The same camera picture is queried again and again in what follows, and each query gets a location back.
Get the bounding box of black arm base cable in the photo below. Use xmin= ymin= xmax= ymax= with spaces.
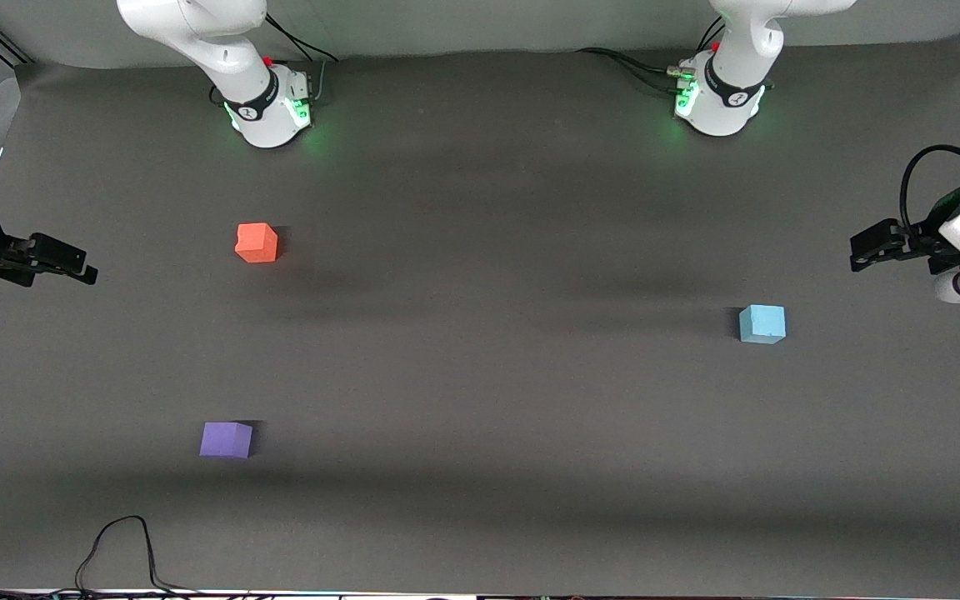
xmin=577 ymin=17 xmax=727 ymax=94
xmin=262 ymin=12 xmax=340 ymax=103

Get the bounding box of purple foam block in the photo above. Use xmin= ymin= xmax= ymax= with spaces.
xmin=199 ymin=422 xmax=253 ymax=459

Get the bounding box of grey table cover cloth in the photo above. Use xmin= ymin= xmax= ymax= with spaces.
xmin=0 ymin=32 xmax=960 ymax=596

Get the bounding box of black left arm base cable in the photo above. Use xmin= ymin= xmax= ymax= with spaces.
xmin=577 ymin=17 xmax=727 ymax=94

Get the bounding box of orange foam block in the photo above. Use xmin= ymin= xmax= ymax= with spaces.
xmin=235 ymin=222 xmax=279 ymax=264

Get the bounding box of black right arm base cable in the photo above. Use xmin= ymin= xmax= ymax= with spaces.
xmin=262 ymin=12 xmax=340 ymax=103

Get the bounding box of light blue foam block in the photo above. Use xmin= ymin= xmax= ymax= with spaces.
xmin=738 ymin=304 xmax=787 ymax=345

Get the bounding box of thin black looped cable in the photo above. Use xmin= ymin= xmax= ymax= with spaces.
xmin=74 ymin=515 xmax=202 ymax=598

